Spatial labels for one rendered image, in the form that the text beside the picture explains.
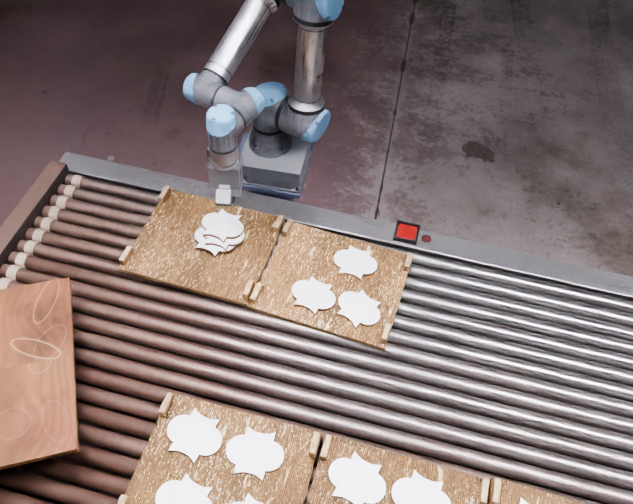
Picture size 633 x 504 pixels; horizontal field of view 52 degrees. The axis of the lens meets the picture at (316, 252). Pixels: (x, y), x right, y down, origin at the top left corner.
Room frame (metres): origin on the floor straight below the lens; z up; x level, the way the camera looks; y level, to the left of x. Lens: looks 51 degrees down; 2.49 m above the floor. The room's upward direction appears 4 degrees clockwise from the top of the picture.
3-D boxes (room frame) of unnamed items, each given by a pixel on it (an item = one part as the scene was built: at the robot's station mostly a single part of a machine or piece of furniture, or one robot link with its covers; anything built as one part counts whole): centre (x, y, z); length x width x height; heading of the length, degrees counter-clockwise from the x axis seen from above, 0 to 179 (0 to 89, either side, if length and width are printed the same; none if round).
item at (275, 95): (1.69, 0.18, 1.13); 0.13 x 0.12 x 0.14; 62
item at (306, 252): (1.14, -0.06, 0.93); 0.41 x 0.35 x 0.02; 75
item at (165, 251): (1.26, 0.35, 0.93); 0.41 x 0.35 x 0.02; 76
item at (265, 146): (1.70, 0.18, 1.01); 0.15 x 0.15 x 0.10
